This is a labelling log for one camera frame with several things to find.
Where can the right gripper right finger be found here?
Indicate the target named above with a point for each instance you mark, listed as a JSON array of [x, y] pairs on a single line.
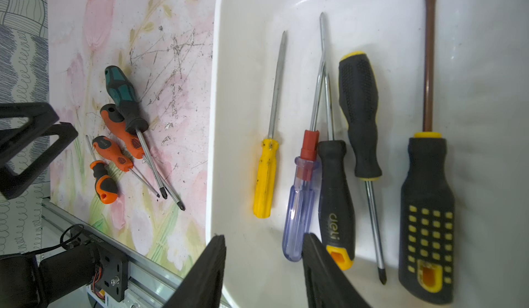
[[326, 284]]

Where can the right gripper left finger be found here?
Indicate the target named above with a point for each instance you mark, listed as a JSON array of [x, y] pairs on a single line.
[[202, 287]]

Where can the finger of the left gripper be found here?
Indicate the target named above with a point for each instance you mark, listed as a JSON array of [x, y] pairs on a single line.
[[20, 122], [14, 185]]

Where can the black handle yellow-end screwdriver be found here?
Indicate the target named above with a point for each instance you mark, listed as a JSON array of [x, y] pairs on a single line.
[[336, 213]]

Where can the blue transparent handle screwdriver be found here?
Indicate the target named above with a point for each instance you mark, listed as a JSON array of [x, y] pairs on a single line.
[[302, 193]]

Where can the large orange black screwdriver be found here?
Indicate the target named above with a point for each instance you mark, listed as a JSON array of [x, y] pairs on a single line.
[[115, 123]]

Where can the yellow handle screwdriver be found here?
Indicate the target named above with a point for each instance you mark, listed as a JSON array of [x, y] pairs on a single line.
[[267, 164]]

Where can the black yellow-dotted brown-shaft screwdriver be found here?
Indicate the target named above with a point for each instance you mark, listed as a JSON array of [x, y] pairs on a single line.
[[427, 213]]

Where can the green black handle screwdriver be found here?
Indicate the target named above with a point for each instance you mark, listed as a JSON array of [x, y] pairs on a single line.
[[123, 94]]

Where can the black yellow oval-grip screwdriver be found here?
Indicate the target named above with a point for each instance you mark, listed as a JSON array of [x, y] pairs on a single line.
[[358, 100]]

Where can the white plastic storage box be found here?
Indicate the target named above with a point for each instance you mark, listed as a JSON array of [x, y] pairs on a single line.
[[394, 130]]

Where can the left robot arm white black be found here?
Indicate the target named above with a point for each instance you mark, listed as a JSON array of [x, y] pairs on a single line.
[[25, 282]]

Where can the small orange black screwdriver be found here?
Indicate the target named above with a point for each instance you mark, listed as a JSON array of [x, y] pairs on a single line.
[[105, 186]]

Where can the medium orange black screwdriver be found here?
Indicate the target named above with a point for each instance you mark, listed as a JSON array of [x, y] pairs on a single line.
[[109, 150]]

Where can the aluminium rail frame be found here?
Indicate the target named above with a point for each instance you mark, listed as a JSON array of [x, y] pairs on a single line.
[[149, 284]]

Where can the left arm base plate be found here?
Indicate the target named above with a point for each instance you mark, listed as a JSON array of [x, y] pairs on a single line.
[[112, 271]]

